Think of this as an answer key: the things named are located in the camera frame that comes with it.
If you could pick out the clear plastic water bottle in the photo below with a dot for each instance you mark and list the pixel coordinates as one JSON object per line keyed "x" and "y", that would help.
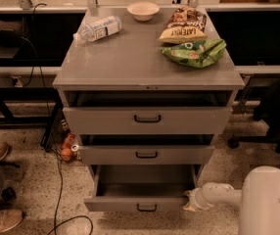
{"x": 91, "y": 32}

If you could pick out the grey metal drawer cabinet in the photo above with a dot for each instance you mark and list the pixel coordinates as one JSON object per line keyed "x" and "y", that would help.
{"x": 128, "y": 70}

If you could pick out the grey bottom drawer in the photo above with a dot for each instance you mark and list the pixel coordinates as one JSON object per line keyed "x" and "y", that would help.
{"x": 141, "y": 188}

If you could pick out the brown shoe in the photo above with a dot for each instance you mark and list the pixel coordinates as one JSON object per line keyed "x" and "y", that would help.
{"x": 4, "y": 150}

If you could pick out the grey middle drawer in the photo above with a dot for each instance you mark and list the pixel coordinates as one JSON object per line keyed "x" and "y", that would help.
{"x": 146, "y": 155}

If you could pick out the green snack bag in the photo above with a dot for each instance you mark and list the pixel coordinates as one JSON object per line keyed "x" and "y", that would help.
{"x": 197, "y": 54}

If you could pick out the white ceramic bowl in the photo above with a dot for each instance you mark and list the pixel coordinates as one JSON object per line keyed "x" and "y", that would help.
{"x": 143, "y": 11}

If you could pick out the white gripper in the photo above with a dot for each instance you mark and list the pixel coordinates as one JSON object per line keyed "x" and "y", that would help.
{"x": 197, "y": 197}

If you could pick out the grey drawer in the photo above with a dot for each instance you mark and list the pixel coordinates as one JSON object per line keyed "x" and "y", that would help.
{"x": 162, "y": 120}
{"x": 146, "y": 155}
{"x": 141, "y": 188}

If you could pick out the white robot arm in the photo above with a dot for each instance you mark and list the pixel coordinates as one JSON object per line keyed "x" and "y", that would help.
{"x": 258, "y": 200}

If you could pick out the brown yellow chip bag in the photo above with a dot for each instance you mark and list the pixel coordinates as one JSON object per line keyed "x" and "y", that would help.
{"x": 185, "y": 25}

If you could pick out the white sneaker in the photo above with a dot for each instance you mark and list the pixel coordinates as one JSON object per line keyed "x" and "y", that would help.
{"x": 9, "y": 219}

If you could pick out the dark box on shelf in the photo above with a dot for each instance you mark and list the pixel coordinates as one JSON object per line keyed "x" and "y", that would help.
{"x": 11, "y": 34}

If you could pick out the grey top drawer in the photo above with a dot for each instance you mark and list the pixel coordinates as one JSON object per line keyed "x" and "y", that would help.
{"x": 162, "y": 120}

